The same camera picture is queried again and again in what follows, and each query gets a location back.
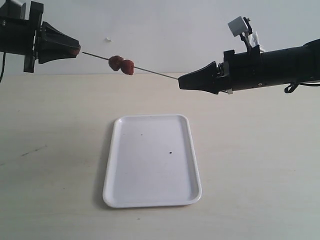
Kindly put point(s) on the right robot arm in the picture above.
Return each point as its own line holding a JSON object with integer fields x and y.
{"x": 293, "y": 67}

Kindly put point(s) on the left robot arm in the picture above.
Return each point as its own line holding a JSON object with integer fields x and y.
{"x": 13, "y": 36}

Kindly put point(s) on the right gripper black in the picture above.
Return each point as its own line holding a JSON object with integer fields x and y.
{"x": 237, "y": 72}

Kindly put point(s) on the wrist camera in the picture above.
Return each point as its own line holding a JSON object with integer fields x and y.
{"x": 240, "y": 27}
{"x": 13, "y": 9}

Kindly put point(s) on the white plastic tray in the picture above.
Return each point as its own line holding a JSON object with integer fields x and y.
{"x": 151, "y": 163}

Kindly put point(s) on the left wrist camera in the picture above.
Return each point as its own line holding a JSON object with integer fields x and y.
{"x": 13, "y": 9}

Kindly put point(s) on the red meat chunk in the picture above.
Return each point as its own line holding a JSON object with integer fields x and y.
{"x": 75, "y": 52}
{"x": 127, "y": 67}
{"x": 115, "y": 62}

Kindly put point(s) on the thin metal skewer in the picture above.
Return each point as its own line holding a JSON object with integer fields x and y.
{"x": 135, "y": 67}

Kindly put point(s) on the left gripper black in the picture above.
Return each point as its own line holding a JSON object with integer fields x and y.
{"x": 54, "y": 44}

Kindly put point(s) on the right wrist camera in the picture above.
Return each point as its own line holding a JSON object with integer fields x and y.
{"x": 240, "y": 27}

